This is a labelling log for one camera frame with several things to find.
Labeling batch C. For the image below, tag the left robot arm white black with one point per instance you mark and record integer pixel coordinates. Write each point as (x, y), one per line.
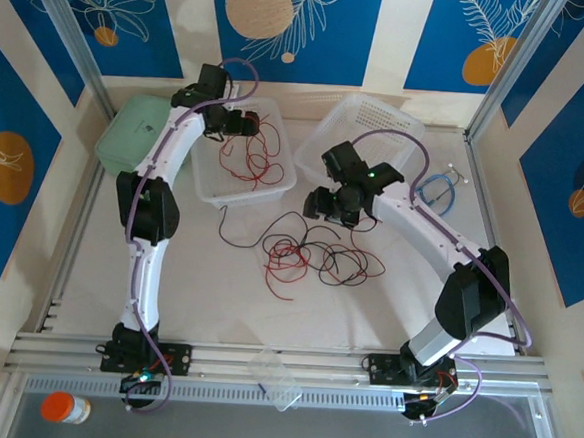
(142, 284)

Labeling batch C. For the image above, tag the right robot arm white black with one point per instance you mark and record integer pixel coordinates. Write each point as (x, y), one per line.
(421, 228)

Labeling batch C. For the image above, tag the white perforated plastic basket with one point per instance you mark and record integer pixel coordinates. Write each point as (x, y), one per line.
(374, 119)
(210, 173)

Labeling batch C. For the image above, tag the blue stethoscope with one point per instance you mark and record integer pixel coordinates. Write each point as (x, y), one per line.
(432, 179)

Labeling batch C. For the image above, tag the green plastic lidded container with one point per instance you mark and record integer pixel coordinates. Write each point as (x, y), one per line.
(127, 137)

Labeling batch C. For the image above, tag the clear plastic box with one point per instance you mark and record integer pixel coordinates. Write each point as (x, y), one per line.
(276, 378)

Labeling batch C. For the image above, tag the orange lid bottle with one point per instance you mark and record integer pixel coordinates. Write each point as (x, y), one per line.
(58, 407)

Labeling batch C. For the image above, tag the aluminium table side rail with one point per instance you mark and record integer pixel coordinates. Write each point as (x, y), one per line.
(72, 244)
(488, 207)

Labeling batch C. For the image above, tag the aluminium frame post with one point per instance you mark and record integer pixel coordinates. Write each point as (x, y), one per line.
(522, 60)
(69, 28)

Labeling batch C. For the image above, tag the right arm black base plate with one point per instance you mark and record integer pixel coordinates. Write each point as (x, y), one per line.
(379, 368)

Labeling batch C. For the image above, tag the aluminium mounting rail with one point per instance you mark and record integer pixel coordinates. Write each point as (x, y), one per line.
(222, 362)

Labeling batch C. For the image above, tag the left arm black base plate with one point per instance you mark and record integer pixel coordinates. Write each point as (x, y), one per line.
(182, 359)

